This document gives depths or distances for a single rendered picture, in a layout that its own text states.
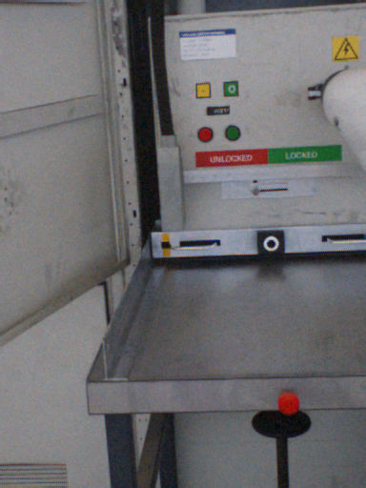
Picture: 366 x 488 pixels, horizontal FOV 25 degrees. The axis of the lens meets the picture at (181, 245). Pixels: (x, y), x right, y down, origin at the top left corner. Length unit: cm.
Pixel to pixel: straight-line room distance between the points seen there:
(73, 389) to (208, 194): 59
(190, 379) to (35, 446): 93
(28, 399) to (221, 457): 50
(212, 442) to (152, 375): 81
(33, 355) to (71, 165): 53
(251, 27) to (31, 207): 60
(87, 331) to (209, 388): 75
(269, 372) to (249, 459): 84
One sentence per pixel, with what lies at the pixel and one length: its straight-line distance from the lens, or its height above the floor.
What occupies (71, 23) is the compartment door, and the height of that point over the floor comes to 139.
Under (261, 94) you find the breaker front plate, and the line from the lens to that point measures 180.
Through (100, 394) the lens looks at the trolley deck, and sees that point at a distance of 129.
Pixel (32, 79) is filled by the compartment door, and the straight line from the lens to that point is 161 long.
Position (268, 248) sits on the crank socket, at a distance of 182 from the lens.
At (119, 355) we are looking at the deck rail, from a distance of 137.
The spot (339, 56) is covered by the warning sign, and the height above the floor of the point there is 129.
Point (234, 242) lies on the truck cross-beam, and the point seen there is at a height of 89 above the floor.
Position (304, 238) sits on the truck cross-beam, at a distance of 185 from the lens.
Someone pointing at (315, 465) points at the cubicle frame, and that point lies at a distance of 212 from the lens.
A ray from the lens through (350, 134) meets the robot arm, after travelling 140.
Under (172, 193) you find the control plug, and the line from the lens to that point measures 173.
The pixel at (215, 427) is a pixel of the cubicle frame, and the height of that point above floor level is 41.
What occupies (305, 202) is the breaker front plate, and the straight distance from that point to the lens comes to 184.
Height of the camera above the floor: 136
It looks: 15 degrees down
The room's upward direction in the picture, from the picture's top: 4 degrees counter-clockwise
